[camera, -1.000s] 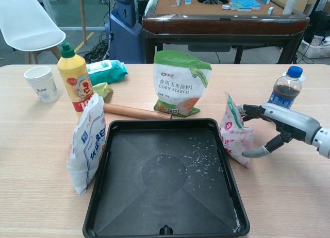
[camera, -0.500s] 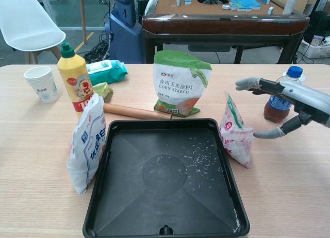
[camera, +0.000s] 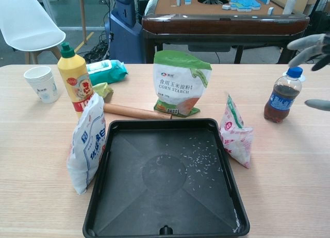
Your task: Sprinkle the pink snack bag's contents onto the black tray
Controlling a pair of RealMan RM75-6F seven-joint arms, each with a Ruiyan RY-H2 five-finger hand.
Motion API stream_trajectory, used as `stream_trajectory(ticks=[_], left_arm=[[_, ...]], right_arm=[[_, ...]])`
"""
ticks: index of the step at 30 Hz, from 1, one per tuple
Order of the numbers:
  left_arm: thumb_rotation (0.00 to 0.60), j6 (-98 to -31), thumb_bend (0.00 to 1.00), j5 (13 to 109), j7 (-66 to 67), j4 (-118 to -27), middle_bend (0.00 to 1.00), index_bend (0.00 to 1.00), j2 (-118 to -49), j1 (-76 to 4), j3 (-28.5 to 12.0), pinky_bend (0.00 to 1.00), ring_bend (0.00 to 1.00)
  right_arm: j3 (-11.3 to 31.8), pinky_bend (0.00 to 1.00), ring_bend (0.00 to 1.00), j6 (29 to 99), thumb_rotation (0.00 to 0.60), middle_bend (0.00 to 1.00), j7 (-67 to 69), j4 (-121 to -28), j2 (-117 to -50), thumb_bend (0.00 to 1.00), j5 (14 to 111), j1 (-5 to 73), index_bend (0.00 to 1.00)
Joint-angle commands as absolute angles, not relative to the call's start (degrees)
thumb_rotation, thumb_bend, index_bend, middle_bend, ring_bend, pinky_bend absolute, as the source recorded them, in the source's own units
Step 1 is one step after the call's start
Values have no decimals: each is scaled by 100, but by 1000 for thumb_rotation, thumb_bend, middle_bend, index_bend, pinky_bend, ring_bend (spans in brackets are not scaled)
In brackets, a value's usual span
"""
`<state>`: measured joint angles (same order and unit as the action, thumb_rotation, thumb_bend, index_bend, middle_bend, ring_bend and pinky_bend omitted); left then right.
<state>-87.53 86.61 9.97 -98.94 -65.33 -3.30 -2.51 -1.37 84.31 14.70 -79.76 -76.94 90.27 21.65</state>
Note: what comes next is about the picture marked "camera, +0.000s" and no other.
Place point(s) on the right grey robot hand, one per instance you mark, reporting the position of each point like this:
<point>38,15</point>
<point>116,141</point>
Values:
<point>306,42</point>

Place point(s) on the small white pink bag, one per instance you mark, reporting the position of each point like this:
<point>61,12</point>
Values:
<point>237,142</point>

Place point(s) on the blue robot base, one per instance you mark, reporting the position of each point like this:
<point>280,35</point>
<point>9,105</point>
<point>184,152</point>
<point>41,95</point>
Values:
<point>123,29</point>

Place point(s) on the black plastic tray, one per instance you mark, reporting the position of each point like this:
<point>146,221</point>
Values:
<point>165,196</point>

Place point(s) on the small green snack packet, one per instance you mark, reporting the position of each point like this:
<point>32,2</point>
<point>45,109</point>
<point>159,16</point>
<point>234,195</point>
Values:
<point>101,89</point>

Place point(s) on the white paper roll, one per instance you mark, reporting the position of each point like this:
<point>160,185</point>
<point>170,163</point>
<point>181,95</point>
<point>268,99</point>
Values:
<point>290,4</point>

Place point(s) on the white blue mahjong tile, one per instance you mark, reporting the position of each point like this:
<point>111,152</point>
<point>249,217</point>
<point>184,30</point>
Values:
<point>226,7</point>
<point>271,10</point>

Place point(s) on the cola bottle blue cap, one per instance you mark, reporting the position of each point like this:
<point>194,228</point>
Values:
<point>281,99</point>

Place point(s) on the blue mahjong tile pile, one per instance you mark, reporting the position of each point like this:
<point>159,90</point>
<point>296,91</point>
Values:
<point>245,2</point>

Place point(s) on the brown mahjong table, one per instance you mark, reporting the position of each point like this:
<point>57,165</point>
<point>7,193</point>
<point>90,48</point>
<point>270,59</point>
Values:
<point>221,23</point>

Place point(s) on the green white corn starch bag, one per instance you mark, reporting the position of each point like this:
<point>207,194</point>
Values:
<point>178,86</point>

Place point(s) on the wooden rolling pin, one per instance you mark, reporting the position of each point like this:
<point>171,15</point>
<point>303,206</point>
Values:
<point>136,111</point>

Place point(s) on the teal wet wipes pack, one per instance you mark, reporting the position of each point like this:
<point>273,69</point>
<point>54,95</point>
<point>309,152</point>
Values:
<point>108,73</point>

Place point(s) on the light wooden pole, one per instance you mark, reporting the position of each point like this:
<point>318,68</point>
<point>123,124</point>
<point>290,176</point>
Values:
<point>82,16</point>

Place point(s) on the yellow bottle green cap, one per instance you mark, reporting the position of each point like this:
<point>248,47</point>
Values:
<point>72,75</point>

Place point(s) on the white blue sugar bag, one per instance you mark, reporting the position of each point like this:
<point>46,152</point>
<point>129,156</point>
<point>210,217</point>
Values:
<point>85,158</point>

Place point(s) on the white paper cup stack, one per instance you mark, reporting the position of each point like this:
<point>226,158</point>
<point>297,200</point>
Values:
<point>42,86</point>

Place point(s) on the white chair wooden legs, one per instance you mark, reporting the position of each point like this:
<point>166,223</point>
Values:
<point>25,24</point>

